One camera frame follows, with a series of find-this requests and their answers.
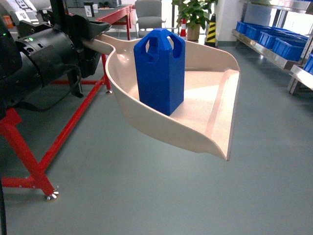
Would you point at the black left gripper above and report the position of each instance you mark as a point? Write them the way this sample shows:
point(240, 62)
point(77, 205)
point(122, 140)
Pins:
point(53, 52)

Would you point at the blue plastic block part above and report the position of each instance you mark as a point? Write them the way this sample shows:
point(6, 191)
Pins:
point(160, 68)

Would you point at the beige plastic dustpan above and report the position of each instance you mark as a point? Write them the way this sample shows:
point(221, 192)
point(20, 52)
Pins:
point(203, 122)

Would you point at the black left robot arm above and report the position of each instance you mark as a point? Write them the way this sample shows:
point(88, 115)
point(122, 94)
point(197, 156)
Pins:
point(18, 76)

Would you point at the steel shelf rack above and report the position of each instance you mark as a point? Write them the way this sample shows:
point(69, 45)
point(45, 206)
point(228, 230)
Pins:
point(300, 79)

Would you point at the blue bin on shelf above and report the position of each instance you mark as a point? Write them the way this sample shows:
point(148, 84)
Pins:
point(308, 67)

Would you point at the grey office chair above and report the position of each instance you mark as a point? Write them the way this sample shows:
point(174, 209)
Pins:
point(149, 16)

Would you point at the red white traffic cone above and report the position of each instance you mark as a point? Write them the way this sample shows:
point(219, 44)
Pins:
point(183, 29)

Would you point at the green potted plant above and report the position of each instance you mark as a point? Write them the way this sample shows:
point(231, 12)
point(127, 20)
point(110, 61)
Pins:
point(196, 13)

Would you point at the yellow black striped bollard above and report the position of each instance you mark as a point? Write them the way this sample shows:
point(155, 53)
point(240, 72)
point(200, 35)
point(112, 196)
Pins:
point(211, 32)

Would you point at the blue storage bin left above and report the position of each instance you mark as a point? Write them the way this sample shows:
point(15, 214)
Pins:
point(241, 27)

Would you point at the blue storage bin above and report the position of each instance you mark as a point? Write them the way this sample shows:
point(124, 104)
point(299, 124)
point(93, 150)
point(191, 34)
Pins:
point(254, 31)
point(267, 38)
point(241, 27)

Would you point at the blue storage bin middle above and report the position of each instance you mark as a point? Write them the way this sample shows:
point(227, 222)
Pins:
point(254, 31)

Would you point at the blue storage bin right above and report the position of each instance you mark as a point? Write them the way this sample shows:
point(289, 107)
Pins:
point(267, 38)

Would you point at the blue bin with red parts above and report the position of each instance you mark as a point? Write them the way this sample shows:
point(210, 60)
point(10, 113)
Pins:
point(289, 49)

